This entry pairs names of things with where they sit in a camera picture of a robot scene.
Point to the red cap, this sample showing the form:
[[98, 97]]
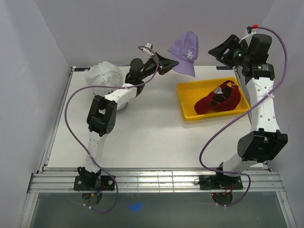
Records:
[[225, 97]]

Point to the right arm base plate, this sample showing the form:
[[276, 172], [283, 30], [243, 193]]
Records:
[[206, 181]]

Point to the white baseball cap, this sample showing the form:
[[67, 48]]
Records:
[[105, 74]]

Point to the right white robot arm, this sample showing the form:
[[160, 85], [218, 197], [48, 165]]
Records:
[[265, 140]]

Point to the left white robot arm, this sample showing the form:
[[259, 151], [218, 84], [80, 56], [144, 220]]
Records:
[[102, 114]]

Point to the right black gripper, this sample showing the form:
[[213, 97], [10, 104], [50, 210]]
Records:
[[231, 43]]

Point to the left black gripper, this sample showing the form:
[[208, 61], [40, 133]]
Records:
[[165, 64]]

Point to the lavender cap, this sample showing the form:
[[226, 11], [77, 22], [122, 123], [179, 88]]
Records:
[[185, 50]]

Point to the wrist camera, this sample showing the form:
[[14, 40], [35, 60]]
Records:
[[147, 49], [250, 31]]

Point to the aluminium frame rail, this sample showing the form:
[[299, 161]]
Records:
[[151, 181]]

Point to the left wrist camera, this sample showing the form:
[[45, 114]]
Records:
[[147, 49]]

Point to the yellow plastic tray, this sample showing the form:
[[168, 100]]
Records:
[[191, 92]]

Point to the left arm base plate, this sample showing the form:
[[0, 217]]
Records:
[[107, 183]]

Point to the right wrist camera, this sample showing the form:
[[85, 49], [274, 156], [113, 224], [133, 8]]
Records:
[[250, 31]]

